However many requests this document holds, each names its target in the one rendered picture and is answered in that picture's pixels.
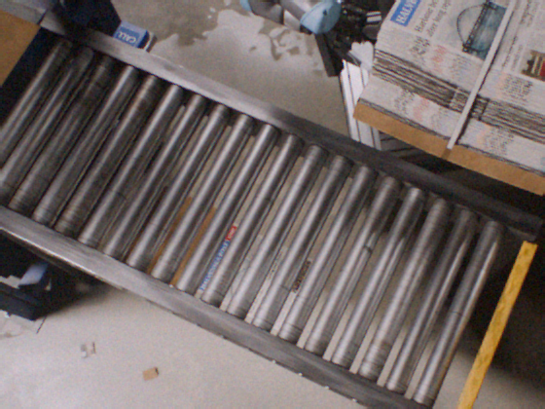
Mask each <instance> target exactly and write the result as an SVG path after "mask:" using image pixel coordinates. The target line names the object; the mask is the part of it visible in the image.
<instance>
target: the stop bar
mask: <svg viewBox="0 0 545 409"><path fill-rule="evenodd" d="M536 248H537V244H536V243H535V242H531V241H529V240H525V241H524V243H522V246H521V249H520V252H519V254H518V257H517V259H516V262H515V264H514V267H513V270H512V272H511V275H510V277H509V279H508V281H507V283H506V287H505V289H504V292H502V294H501V297H500V299H499V302H498V305H497V307H496V310H495V312H494V315H493V317H492V320H491V322H490V327H489V329H488V332H487V334H486V337H484V339H483V343H482V345H481V347H480V349H479V351H478V354H477V356H476V359H475V362H474V365H473V367H472V369H471V372H470V374H469V377H468V380H467V383H466V385H464V388H463V390H462V392H461V395H460V397H459V401H458V403H457V405H456V407H455V409H472V408H473V405H474V403H475V400H476V399H477V397H478V392H479V389H480V387H481V384H482V383H483V381H484V377H486V375H487V372H488V370H489V367H490V365H491V360H492V357H493V355H494V352H495V350H496V347H497V345H498V341H499V339H500V336H501V334H502V331H504V329H505V326H506V324H507V320H508V318H509V316H510V314H511V312H512V309H513V307H514V303H515V301H516V298H517V296H518V293H519V291H520V288H521V286H522V282H524V280H525V277H526V275H527V273H528V272H529V269H528V268H529V265H530V262H531V260H532V257H533V255H534V252H535V250H536Z"/></svg>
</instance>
